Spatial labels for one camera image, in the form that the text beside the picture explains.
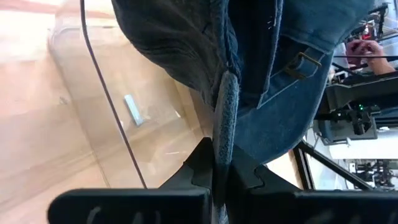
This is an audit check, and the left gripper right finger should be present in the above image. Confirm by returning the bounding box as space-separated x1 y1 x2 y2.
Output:
226 145 398 224

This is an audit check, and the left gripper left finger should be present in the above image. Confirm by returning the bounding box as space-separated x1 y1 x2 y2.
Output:
47 136 215 224

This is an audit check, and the blue denim cap with buckle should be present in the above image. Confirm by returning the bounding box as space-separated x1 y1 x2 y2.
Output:
111 0 376 224

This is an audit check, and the clear plastic bin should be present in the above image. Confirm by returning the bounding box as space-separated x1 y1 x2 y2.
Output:
46 0 216 191

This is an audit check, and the person's hand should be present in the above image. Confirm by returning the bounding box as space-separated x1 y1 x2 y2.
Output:
344 38 396 76

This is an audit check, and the black table frame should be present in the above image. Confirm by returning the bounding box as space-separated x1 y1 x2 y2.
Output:
293 141 374 191

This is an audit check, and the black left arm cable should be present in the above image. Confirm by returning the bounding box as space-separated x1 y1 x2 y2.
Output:
79 0 148 190

